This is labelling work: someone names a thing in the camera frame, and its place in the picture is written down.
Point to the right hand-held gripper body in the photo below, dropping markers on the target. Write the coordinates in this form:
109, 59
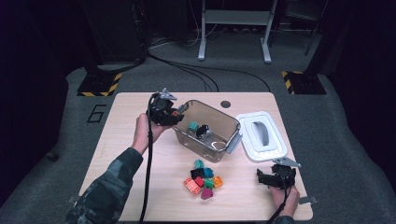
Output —
283, 177

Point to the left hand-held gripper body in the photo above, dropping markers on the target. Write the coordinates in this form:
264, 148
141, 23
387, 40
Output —
160, 112

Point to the teal toy block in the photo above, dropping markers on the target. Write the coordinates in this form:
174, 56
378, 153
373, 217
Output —
193, 126
208, 173
199, 164

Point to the transparent grey plastic box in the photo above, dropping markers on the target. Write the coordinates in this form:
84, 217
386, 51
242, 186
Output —
218, 121

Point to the green toy block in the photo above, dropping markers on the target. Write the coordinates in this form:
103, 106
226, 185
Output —
209, 184

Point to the magenta toy block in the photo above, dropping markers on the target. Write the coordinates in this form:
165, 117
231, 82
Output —
206, 193

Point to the red toy block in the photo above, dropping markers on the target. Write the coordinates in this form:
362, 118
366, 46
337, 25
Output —
199, 181

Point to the orange-red toy block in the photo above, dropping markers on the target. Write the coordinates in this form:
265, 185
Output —
190, 185

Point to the person's right hand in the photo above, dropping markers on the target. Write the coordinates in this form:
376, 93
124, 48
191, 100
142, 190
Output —
286, 200

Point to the person's left hand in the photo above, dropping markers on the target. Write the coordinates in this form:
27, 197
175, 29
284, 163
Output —
144, 133

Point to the dark round table grommet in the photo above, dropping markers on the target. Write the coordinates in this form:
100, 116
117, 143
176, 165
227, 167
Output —
225, 104

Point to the dark equipment cabinet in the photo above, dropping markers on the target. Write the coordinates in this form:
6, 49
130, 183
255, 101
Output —
115, 31

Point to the white metal stand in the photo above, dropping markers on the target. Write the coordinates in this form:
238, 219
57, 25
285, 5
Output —
236, 17

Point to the small dark floor object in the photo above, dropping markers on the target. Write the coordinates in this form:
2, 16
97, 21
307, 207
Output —
53, 156

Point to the dark curtain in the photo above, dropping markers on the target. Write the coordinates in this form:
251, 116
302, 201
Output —
367, 77
31, 93

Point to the dark table with metal legs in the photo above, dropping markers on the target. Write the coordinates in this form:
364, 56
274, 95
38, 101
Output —
300, 15

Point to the grey metal table bracket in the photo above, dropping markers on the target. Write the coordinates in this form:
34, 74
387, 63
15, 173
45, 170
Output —
73, 200
308, 200

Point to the black yellow striped base plate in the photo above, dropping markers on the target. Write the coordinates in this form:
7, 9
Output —
306, 84
99, 85

